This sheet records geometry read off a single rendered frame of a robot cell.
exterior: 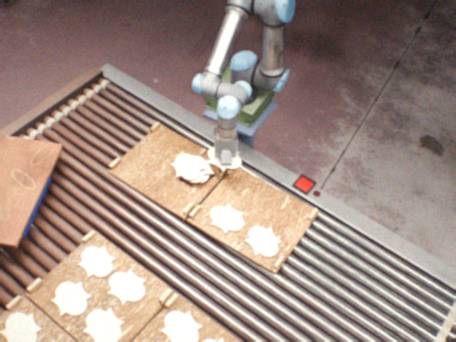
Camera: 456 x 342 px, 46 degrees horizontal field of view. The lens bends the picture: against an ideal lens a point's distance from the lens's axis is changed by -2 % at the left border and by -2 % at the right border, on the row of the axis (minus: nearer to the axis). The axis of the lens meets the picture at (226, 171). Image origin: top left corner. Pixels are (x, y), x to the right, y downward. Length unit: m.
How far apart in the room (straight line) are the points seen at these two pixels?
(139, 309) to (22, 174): 0.73
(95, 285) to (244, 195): 0.70
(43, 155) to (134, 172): 0.38
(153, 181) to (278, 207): 0.53
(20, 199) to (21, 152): 0.24
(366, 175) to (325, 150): 0.32
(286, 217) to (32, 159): 1.05
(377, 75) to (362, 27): 0.63
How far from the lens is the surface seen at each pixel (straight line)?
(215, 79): 2.07
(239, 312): 1.99
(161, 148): 2.39
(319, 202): 2.29
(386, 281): 2.16
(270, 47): 2.27
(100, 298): 2.01
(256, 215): 2.18
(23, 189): 2.21
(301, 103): 4.03
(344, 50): 4.61
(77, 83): 2.73
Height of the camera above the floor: 2.72
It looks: 51 degrees down
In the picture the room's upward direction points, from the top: 4 degrees clockwise
